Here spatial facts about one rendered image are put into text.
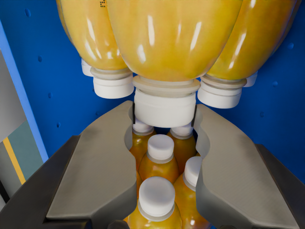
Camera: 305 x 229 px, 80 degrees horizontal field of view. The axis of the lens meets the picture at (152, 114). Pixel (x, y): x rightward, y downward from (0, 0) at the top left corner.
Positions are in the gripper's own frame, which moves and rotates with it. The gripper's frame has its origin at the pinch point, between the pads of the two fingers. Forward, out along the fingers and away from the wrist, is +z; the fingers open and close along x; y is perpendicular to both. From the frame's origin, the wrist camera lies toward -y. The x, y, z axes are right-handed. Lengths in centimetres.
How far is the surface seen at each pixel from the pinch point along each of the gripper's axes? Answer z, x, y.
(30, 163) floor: 117, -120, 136
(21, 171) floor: 117, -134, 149
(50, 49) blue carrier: 10.3, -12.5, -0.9
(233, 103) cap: 3.8, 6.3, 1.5
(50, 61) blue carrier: 9.9, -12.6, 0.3
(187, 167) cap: 5.4, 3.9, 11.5
